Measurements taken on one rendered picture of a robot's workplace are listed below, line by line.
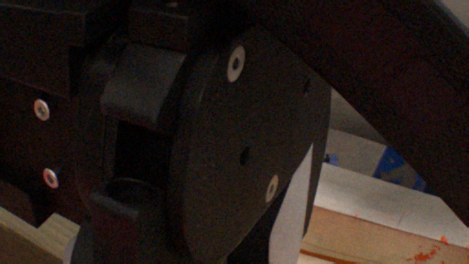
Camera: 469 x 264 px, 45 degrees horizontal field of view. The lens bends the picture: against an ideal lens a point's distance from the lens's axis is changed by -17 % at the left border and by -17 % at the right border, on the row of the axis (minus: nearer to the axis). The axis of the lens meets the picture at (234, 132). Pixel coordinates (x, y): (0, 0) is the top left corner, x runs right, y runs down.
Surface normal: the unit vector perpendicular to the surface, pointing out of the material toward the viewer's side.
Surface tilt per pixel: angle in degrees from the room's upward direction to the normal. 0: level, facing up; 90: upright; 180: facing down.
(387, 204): 0
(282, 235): 90
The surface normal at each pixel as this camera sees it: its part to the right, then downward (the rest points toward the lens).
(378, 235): -0.45, 0.46
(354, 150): 0.04, -0.85
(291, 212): 0.89, 0.27
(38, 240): -0.16, -0.55
